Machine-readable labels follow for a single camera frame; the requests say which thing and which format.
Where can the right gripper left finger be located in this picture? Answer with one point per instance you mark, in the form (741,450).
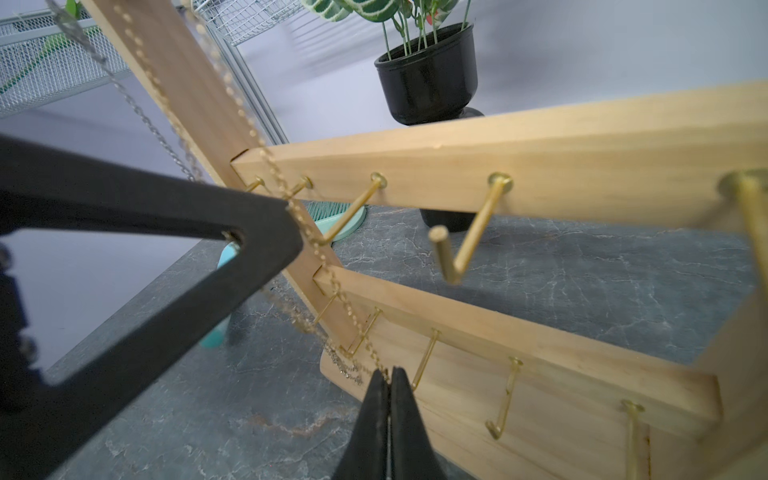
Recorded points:
(109,275)

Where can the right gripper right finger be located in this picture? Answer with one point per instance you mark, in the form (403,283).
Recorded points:
(389,438)

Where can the wooden jewelry display stand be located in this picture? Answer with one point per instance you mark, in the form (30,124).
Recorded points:
(502,397)

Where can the pink artificial tulip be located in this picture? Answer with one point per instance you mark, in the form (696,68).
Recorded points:
(54,43)

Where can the potted green plant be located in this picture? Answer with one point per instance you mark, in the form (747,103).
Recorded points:
(432,76)

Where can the white mesh wall basket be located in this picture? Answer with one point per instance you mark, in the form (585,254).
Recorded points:
(63,74)

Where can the white wire wall shelf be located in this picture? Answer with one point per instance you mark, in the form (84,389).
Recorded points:
(238,21)

